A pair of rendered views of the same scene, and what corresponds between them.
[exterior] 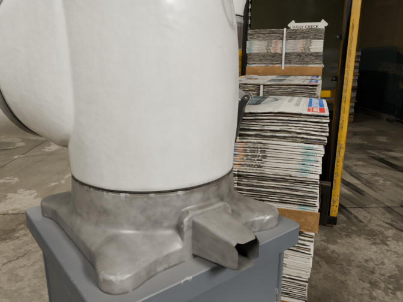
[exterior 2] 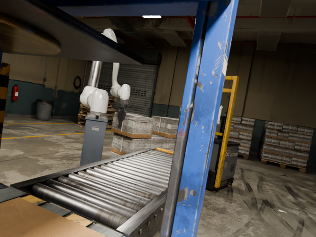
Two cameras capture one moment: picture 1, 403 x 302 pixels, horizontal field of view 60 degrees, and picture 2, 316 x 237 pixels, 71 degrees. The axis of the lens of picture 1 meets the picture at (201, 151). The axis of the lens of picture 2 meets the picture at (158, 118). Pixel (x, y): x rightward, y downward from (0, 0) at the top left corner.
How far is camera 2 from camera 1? 1.96 m
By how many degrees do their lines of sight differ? 27
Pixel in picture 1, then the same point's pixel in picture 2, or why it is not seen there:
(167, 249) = (92, 115)
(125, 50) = (93, 100)
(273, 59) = not seen: hidden behind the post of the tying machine
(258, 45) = not seen: hidden behind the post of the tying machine
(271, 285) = (104, 126)
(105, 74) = (92, 101)
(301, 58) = not seen: hidden behind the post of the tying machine
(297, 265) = (131, 146)
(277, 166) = (129, 124)
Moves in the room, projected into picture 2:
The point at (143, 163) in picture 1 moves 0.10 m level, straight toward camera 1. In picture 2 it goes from (93, 108) to (87, 108)
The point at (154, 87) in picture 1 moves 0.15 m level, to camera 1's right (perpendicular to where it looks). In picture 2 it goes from (95, 103) to (107, 105)
